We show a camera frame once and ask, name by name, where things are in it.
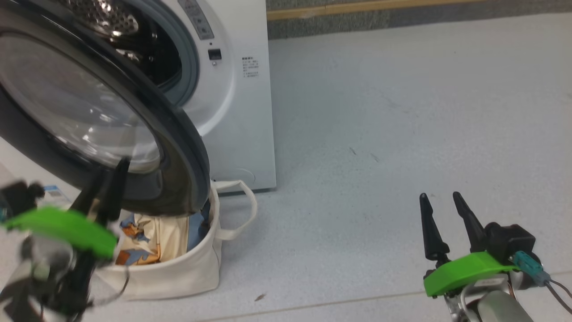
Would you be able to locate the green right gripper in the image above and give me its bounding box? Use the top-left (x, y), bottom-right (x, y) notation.
top-left (419, 191), bottom-right (520, 314)

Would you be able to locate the dark round washing machine door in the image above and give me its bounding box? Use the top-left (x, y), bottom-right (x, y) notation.
top-left (0, 0), bottom-right (212, 217)

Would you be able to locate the white canvas laundry basket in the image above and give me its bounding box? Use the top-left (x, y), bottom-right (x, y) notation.
top-left (95, 180), bottom-right (258, 301)

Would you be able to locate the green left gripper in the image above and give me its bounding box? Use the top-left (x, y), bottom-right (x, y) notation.
top-left (2, 157), bottom-right (131, 261)

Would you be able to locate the teal plug right camera cable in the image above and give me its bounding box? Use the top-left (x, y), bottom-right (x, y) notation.
top-left (512, 250), bottom-right (572, 314)

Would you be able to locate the cream garment orange blue print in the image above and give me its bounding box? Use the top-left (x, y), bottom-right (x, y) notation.
top-left (114, 212), bottom-right (191, 267)

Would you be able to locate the wooden baseboard strip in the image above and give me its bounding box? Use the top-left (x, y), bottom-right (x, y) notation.
top-left (267, 0), bottom-right (488, 22)

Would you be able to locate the white front-loading washing machine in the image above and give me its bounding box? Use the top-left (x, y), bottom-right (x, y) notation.
top-left (0, 0), bottom-right (277, 211)

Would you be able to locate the thin black left gripper cable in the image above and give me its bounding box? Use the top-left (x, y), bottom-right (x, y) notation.
top-left (88, 267), bottom-right (130, 307)

